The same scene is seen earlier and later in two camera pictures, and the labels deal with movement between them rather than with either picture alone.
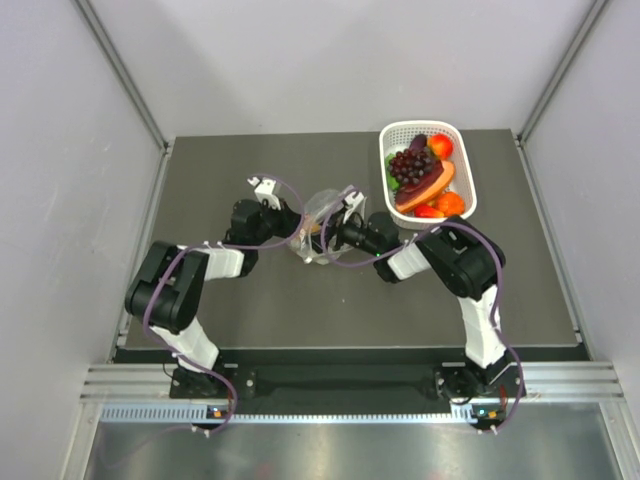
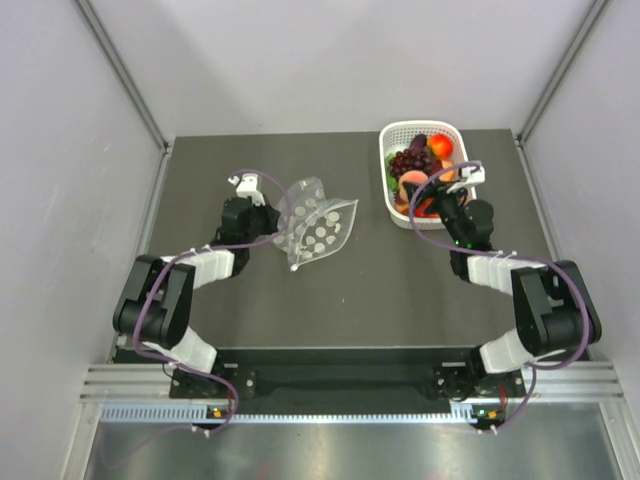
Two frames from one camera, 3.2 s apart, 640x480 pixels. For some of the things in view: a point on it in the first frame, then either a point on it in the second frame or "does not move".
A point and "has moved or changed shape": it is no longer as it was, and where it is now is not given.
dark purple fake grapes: [409, 165] does not move
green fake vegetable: [392, 180] does not move
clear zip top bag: [311, 243] has moved or changed shape
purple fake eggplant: [419, 142] does not move
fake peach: [311, 228] to [415, 176]
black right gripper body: [355, 234] to [451, 209]
